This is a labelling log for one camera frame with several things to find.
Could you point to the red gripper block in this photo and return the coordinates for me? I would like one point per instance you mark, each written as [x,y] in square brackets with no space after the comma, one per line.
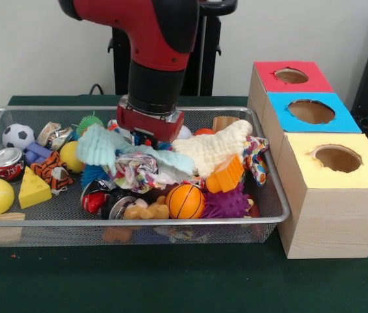
[145,125]

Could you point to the mint green knitted cloth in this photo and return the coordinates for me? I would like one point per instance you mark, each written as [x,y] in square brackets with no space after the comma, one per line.
[96,146]

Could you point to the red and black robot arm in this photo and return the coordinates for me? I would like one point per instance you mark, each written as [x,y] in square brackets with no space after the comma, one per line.
[158,39]

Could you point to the shallow silver mesh bin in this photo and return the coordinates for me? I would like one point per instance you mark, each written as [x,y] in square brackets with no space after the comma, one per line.
[220,233]

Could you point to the wooden box with three holes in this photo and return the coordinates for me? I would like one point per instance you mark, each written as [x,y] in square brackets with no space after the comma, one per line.
[334,221]

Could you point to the cream knitted cloth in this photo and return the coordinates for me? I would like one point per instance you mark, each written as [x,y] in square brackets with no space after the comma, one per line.
[210,146]

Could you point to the orange toy basketball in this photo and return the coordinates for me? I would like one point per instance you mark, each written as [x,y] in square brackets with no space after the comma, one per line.
[185,201]

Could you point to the orange ridged plastic toy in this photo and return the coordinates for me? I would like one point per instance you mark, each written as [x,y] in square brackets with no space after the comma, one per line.
[226,176]

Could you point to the orange striped tiger plush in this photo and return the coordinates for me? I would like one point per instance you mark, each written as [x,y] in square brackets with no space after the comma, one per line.
[52,169]

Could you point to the purple spiky ball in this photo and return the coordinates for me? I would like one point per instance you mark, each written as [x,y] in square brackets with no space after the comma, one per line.
[226,203]

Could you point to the yellow cheese wedge toy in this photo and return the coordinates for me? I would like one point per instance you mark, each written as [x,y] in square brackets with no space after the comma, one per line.
[34,192]

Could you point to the black and white soccer ball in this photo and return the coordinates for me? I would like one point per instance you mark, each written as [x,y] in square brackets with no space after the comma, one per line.
[17,135]

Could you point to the red crushed soda can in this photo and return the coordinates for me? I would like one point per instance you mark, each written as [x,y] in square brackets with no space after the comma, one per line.
[8,166]

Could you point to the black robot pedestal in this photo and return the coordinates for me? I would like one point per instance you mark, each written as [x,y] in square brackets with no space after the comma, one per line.
[208,58]

